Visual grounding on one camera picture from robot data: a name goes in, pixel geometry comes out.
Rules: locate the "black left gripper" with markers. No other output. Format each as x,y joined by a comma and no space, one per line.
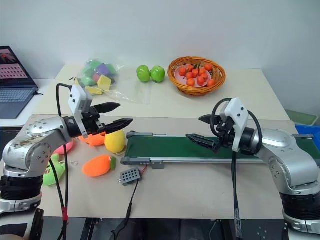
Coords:
93,125

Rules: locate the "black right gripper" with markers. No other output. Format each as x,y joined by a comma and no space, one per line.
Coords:
225,137

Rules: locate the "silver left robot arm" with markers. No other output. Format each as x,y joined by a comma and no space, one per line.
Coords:
30,147

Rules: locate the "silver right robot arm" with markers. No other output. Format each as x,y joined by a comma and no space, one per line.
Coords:
287,155

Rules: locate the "green conveyor belt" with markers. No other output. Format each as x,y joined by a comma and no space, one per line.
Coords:
170,147

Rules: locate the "yellow plush toy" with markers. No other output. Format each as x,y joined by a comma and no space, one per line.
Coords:
114,141

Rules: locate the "clear plastic bag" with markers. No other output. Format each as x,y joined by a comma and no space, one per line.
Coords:
130,92

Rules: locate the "orange plush toy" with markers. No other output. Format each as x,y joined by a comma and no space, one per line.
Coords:
95,140

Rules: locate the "yellow foam block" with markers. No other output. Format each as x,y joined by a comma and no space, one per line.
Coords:
104,82
93,90

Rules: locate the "pink foam block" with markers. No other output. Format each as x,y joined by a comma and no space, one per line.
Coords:
95,76

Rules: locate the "green foam block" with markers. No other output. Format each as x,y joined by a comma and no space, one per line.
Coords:
86,80
92,63

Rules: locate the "small orange fruit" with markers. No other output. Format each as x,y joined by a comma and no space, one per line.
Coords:
205,76
200,80
211,82
183,71
208,66
202,71
189,68
196,72
189,75
191,82

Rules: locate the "purple foam block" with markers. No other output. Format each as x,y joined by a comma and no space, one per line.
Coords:
103,69

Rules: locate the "orange wicker basket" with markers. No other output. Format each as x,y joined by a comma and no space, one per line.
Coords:
217,80

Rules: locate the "orange plush carrot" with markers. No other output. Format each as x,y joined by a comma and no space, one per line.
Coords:
97,166

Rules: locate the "green toy apple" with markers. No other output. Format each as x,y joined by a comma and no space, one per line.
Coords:
158,74
143,73

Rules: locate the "pink plush toy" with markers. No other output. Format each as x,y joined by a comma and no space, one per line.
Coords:
65,148

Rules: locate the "grey perforated control box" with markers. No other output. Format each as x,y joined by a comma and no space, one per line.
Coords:
128,176

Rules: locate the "green plush toy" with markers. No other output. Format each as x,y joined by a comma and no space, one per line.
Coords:
53,172

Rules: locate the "green plastic bin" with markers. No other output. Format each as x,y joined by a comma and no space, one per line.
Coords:
301,117

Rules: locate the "dark blue laptop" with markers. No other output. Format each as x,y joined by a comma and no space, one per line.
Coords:
13,82

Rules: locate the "blue plastic bin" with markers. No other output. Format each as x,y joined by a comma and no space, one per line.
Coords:
308,129

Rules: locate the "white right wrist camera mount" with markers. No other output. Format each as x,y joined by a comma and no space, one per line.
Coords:
237,117

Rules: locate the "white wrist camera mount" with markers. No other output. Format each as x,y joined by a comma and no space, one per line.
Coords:
78,98
237,117

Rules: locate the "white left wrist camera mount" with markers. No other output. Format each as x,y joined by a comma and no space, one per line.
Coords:
78,98

